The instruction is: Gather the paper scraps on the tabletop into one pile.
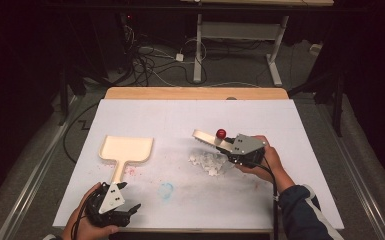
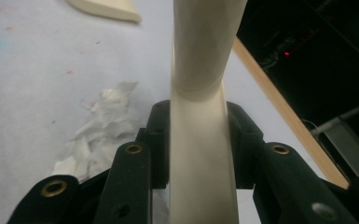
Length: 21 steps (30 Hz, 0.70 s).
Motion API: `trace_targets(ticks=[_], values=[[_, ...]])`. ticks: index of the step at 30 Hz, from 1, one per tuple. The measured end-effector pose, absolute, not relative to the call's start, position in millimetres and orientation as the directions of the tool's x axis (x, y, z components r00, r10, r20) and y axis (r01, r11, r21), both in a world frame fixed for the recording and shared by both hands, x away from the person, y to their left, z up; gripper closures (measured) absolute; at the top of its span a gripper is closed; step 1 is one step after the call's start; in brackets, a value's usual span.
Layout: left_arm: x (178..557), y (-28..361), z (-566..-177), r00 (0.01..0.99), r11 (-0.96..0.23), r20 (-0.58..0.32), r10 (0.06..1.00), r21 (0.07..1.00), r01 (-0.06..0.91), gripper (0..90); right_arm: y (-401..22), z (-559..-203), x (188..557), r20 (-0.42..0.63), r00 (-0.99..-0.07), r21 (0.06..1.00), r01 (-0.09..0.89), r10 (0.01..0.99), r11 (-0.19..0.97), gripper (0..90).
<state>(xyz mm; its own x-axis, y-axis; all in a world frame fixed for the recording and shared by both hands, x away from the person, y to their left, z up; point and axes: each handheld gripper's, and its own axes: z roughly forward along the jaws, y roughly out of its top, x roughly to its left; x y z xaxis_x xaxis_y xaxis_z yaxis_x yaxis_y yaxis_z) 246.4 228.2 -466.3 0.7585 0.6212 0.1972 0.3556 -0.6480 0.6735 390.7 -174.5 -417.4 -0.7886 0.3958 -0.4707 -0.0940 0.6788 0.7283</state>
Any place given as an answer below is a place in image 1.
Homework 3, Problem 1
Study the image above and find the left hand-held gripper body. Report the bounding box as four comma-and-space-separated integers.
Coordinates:
86, 181, 132, 229

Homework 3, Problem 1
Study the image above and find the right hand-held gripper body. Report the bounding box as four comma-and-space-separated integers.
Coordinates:
226, 133, 268, 168

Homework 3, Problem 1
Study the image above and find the pile of white paper scraps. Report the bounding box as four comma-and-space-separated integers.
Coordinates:
188, 150, 229, 178

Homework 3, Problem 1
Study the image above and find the cream brush with red tip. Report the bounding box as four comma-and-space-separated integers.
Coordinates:
191, 128, 236, 154

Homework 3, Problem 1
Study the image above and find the cream plastic dustpan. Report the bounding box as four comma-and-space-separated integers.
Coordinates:
98, 134, 155, 188

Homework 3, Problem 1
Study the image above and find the person's right hand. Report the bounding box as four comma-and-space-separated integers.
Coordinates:
234, 134, 296, 194

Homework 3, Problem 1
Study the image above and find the person's left hand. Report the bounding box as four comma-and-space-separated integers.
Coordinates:
62, 182, 121, 240

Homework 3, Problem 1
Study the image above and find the white foam board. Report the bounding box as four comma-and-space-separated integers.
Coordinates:
52, 98, 345, 232

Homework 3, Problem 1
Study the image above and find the black metal stand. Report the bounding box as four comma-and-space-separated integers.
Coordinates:
57, 68, 78, 127
288, 71, 345, 138

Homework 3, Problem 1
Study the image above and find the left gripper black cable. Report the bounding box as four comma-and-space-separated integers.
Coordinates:
69, 194, 96, 240

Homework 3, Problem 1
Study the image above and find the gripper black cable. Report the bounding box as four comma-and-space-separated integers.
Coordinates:
69, 194, 96, 240
261, 163, 280, 240

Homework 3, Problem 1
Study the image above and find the white floor cable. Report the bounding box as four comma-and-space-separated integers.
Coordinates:
153, 71, 261, 89

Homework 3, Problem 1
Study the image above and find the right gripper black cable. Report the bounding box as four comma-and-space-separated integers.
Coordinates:
261, 163, 280, 240

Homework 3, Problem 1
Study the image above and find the grey metal floor rail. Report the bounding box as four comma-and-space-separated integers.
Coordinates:
314, 99, 385, 240
0, 94, 81, 240

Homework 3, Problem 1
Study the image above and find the white metal desk frame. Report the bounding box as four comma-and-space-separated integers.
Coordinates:
193, 13, 289, 88

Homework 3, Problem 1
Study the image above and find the black cable bundle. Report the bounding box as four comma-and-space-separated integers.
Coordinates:
113, 24, 208, 88

